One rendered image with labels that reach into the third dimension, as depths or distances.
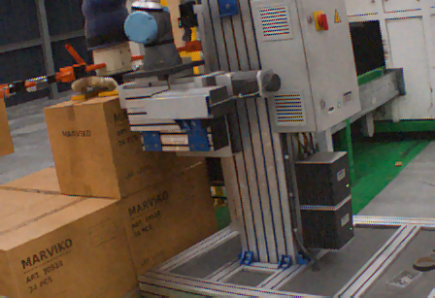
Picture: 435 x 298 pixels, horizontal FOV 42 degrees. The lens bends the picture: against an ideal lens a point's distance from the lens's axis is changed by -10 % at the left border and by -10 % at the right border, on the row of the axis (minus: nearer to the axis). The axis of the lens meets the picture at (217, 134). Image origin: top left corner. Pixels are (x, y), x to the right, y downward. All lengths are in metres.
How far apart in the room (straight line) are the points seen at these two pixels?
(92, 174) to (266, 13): 1.01
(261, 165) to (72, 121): 0.82
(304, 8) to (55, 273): 1.31
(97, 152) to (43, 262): 0.55
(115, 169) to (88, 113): 0.25
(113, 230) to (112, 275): 0.19
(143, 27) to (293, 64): 0.52
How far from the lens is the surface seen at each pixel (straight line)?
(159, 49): 2.22
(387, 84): 4.68
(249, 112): 2.23
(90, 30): 2.67
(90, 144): 2.50
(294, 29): 2.02
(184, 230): 2.79
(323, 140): 3.23
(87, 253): 2.37
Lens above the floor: 1.18
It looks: 11 degrees down
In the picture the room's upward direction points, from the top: 9 degrees counter-clockwise
